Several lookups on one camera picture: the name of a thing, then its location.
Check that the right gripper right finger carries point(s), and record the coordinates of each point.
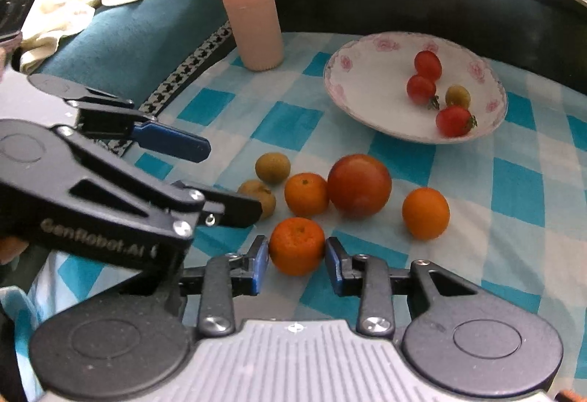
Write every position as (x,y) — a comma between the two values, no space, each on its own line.
(345,272)

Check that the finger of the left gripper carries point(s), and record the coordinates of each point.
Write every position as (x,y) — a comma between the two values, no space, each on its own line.
(229,204)
(171,141)

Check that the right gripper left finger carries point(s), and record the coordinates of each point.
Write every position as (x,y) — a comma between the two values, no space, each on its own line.
(247,271)

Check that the brown longan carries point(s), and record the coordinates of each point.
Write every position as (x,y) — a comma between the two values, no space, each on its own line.
(273,167)
(259,190)

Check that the mandarin orange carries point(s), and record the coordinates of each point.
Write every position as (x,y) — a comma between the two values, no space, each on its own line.
(426,213)
(306,194)
(297,246)

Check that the large red tomato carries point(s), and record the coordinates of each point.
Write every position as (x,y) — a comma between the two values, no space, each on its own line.
(359,186)

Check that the houndstooth trim cushion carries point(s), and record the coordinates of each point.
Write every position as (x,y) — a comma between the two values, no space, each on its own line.
(154,88)

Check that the teal blanket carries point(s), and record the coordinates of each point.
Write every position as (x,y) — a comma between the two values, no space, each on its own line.
(122,38)

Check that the cream white cloth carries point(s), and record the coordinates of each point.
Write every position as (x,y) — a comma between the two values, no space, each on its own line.
(49,21)

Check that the blue white checkered cloth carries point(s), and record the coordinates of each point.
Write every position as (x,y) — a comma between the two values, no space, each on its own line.
(517,197)

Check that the cherry tomato with stem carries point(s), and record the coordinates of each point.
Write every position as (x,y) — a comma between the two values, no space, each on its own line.
(455,122)

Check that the cherry tomato middle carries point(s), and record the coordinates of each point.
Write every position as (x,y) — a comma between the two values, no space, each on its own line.
(422,91)

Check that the white floral plate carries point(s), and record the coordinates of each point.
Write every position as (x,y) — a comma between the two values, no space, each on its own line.
(367,79)

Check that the green-brown small fruit on plate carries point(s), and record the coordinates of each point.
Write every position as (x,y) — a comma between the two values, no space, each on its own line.
(459,96)

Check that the cherry tomato top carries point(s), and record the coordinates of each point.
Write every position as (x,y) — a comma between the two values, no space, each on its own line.
(428,65)

